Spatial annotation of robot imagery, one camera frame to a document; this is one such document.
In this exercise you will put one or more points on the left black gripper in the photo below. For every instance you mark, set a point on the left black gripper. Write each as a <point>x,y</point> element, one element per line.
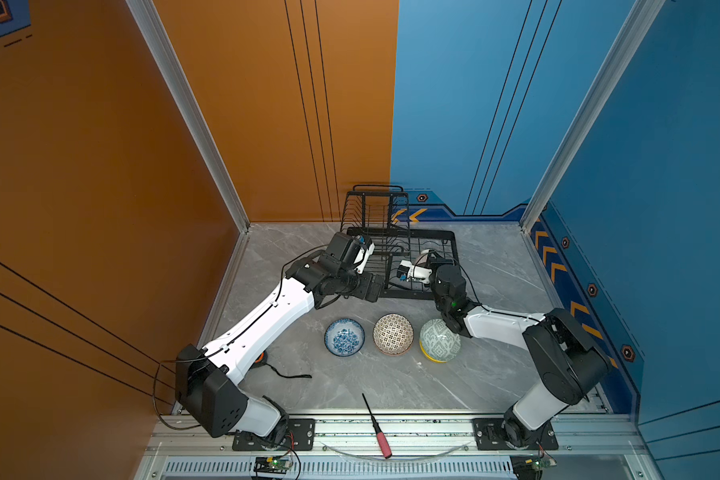
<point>363,290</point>

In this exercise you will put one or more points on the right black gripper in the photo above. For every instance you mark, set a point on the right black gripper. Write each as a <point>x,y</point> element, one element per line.
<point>436,261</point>

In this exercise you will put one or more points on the brown dotted bowl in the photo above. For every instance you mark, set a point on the brown dotted bowl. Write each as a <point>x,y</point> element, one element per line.
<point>393,334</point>

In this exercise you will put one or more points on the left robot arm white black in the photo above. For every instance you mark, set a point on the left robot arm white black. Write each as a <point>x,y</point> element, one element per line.
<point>207,379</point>

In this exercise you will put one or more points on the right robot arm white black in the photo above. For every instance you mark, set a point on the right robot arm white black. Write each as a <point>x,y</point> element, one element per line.
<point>568,361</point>

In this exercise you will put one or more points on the blue floral bowl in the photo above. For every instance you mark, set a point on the blue floral bowl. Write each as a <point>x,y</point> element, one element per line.
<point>344,337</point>

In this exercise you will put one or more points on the yellow bowl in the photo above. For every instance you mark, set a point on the yellow bowl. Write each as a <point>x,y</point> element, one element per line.
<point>438,353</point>

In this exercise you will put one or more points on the left green circuit board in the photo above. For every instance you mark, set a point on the left green circuit board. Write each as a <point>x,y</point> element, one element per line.
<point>273,467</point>

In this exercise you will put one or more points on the right circuit board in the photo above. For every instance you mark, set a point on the right circuit board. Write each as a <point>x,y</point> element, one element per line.
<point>531,468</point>

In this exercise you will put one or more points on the black wire dish rack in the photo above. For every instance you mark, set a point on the black wire dish rack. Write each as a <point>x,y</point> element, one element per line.
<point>387,215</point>

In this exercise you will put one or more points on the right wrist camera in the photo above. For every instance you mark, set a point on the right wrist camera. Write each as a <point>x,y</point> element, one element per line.
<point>408,271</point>

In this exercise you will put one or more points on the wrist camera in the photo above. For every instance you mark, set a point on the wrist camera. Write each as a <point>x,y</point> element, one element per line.
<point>408,271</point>
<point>347,253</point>

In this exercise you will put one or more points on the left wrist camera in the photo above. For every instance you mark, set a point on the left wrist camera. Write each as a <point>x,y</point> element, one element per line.
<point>347,253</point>

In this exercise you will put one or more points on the red handled screwdriver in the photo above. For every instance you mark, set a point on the red handled screwdriver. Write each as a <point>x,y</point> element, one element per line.
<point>379,434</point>

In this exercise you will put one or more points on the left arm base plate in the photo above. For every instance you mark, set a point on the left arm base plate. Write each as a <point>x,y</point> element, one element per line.
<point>299,435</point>

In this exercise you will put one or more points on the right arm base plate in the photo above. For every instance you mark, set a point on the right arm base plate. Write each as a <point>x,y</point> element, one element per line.
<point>493,433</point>

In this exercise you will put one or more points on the aluminium front rail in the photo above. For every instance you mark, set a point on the aluminium front rail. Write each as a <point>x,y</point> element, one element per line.
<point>425,445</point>

